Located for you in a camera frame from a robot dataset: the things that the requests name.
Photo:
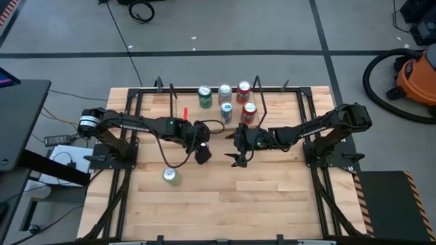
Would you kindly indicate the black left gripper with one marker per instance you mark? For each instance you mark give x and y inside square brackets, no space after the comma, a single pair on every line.
[200,133]

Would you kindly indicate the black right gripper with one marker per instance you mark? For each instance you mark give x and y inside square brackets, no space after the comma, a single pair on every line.
[248,139]

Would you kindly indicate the orange Fanta soda can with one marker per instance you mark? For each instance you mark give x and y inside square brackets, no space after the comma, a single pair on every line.
[243,98]
[248,117]

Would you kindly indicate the slim blue energy drink can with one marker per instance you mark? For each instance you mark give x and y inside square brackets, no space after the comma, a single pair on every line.
[226,115]

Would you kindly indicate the pink white grapefruit can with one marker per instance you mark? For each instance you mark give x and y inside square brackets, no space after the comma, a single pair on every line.
[225,98]

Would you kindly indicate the green Sprite soda can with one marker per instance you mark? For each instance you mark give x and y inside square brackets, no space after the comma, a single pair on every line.
[205,100]

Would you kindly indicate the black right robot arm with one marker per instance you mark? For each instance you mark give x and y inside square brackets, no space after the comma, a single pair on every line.
[316,127]

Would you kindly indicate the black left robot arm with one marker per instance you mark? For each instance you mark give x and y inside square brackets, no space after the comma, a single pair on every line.
[136,123]

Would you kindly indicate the light green beverage can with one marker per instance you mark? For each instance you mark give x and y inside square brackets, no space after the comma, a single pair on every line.
[172,178]

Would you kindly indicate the red marker stick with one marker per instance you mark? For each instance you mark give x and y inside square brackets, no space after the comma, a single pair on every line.
[185,114]

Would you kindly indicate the white flat box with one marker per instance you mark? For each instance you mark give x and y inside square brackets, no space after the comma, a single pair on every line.
[61,156]

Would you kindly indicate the black power adapter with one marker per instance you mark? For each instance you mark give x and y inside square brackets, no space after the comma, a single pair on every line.
[58,140]

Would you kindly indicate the orange shop vacuum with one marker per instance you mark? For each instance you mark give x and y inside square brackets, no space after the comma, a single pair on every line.
[366,80]
[417,78]

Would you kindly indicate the black hazard striped mat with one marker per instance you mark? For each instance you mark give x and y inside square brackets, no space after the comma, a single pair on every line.
[391,204]

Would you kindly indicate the black desk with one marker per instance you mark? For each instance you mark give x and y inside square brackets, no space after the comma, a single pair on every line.
[20,119]

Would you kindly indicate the laptop screen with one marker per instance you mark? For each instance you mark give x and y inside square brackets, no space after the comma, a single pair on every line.
[7,80]

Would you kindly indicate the black equipment cases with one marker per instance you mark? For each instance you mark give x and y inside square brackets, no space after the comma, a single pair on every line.
[424,27]

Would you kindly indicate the black metal shelf frame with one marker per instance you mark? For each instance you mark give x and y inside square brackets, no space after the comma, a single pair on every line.
[261,102]
[171,105]

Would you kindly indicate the black aluminium table frame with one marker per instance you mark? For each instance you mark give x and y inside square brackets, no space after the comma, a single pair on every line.
[153,90]

